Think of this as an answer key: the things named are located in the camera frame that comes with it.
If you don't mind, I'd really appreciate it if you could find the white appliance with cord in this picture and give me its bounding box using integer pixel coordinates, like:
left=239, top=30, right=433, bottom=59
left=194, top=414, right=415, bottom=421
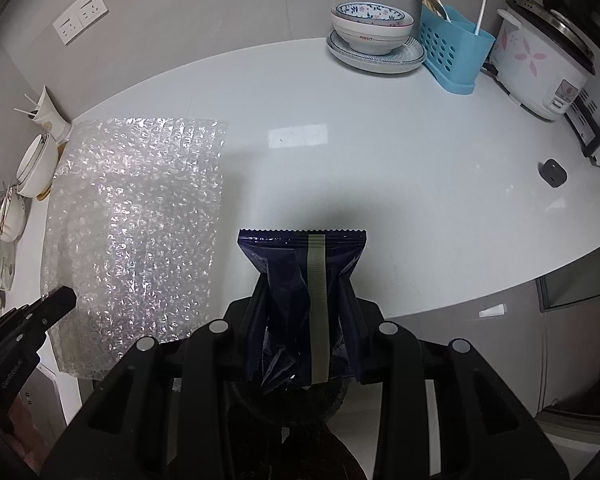
left=0, top=184, right=29, bottom=247

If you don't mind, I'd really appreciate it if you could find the blue plastic utensil holder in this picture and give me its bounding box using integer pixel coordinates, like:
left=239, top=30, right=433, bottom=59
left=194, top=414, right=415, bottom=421
left=419, top=3, right=496, bottom=96

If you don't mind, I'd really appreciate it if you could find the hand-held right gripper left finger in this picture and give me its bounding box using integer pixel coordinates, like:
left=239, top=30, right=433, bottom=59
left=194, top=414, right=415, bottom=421
left=37, top=276, right=271, bottom=480

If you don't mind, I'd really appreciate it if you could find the round wooden coaster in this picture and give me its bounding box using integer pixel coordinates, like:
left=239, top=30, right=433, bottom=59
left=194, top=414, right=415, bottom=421
left=35, top=142, right=64, bottom=202

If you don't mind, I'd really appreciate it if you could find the clear bubble wrap sheet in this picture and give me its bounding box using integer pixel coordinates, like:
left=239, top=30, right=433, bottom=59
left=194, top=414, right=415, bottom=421
left=41, top=116, right=230, bottom=377

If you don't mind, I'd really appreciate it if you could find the white bowl with pink rim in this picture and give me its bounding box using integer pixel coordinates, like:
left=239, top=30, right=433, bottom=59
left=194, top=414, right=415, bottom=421
left=329, top=4, right=415, bottom=56

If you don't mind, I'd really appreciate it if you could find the dark blue snack packet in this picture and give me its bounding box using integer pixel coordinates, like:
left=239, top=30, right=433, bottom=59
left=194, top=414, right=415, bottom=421
left=237, top=227, right=369, bottom=392

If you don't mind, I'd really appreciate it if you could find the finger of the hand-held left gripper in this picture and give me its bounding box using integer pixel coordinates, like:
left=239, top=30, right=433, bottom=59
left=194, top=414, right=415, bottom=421
left=0, top=285, right=77, bottom=343

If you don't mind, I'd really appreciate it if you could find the white floral rice cooker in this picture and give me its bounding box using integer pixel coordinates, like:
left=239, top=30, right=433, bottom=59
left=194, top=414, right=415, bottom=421
left=489, top=0, right=596, bottom=122

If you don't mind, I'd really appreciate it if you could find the pale green patterned disc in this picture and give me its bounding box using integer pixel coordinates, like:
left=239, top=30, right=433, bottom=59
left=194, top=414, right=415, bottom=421
left=0, top=239, right=19, bottom=292

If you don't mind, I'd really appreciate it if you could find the dark mesh trash bin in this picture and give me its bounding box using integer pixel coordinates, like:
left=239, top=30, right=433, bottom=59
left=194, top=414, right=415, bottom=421
left=229, top=379, right=352, bottom=429

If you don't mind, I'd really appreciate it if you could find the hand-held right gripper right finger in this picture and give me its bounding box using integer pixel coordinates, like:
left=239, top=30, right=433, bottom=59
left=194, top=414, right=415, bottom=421
left=344, top=280, right=572, bottom=480

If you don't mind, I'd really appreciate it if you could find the metal spoon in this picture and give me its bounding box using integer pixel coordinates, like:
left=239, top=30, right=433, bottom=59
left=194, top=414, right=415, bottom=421
left=422, top=0, right=452, bottom=24

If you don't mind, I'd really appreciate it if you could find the white paper cup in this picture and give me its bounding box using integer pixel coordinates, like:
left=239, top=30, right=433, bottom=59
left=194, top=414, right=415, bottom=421
left=32, top=85, right=72, bottom=144

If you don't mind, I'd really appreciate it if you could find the floral patterned bowl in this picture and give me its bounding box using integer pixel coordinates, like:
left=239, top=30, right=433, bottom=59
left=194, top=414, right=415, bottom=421
left=334, top=1, right=412, bottom=23

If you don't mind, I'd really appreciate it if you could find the small grey case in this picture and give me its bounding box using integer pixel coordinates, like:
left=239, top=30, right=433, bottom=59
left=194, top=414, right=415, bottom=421
left=538, top=158, right=567, bottom=189

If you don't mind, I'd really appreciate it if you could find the white double wall socket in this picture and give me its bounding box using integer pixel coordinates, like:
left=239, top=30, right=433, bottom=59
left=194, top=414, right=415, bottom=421
left=52, top=0, right=109, bottom=44

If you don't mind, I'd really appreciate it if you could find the white plastic stick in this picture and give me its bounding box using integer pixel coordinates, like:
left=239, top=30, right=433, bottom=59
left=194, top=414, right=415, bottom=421
left=474, top=0, right=491, bottom=37

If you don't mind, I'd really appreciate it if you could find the white ceramic bowl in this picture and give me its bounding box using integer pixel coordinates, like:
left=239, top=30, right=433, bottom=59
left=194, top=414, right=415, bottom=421
left=15, top=133, right=59, bottom=199

